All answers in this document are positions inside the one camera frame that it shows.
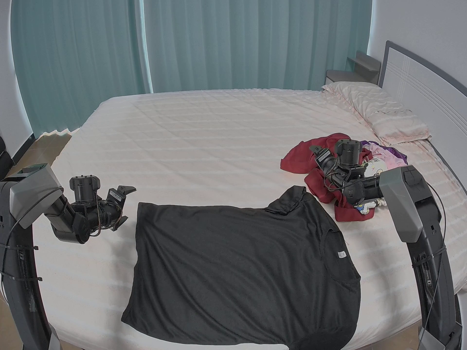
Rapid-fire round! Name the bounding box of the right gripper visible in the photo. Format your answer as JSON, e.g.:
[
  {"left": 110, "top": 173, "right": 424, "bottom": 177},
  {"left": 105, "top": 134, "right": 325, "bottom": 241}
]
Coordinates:
[{"left": 309, "top": 145, "right": 341, "bottom": 177}]

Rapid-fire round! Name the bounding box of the white printed garment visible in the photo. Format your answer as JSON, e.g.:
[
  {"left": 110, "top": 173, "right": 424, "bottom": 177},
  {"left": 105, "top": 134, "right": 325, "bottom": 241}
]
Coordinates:
[{"left": 356, "top": 159, "right": 389, "bottom": 216}]

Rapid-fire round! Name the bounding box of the grey bedside table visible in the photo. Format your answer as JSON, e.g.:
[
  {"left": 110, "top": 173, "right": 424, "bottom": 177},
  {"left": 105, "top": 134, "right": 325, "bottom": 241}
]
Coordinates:
[{"left": 326, "top": 51, "right": 382, "bottom": 85}]

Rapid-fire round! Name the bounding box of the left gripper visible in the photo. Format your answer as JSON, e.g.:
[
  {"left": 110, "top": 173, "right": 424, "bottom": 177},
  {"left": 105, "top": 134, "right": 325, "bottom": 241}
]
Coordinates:
[{"left": 91, "top": 185, "right": 138, "bottom": 232}]

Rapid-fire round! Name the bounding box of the bed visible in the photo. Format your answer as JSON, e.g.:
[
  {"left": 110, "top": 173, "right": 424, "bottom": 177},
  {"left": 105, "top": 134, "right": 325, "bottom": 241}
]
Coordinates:
[{"left": 31, "top": 40, "right": 467, "bottom": 350}]

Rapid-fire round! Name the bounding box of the dark red garment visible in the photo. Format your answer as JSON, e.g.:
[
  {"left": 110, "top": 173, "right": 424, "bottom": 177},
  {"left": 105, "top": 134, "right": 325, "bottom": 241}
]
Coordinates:
[{"left": 280, "top": 133, "right": 376, "bottom": 222}]

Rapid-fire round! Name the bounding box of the pink garment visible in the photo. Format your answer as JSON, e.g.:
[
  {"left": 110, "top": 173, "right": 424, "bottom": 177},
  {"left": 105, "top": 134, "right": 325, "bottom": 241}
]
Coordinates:
[{"left": 361, "top": 141, "right": 396, "bottom": 170}]

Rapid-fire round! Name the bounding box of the cream pillow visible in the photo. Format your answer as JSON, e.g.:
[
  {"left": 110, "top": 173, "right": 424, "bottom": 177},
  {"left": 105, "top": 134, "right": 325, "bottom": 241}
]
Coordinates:
[{"left": 321, "top": 81, "right": 432, "bottom": 146}]

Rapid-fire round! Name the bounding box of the black T-shirt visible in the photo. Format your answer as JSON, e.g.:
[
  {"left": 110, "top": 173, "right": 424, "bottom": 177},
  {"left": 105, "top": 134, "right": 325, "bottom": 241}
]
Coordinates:
[{"left": 120, "top": 185, "right": 362, "bottom": 350}]

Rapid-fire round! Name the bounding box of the blue-green curtain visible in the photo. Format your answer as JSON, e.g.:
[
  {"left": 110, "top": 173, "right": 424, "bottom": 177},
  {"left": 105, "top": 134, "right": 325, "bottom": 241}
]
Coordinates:
[
  {"left": 10, "top": 0, "right": 154, "bottom": 138},
  {"left": 140, "top": 0, "right": 376, "bottom": 95}
]

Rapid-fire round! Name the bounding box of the purple garment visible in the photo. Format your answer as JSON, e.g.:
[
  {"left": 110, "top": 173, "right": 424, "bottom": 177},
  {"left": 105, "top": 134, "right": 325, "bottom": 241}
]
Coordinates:
[{"left": 379, "top": 144, "right": 408, "bottom": 167}]

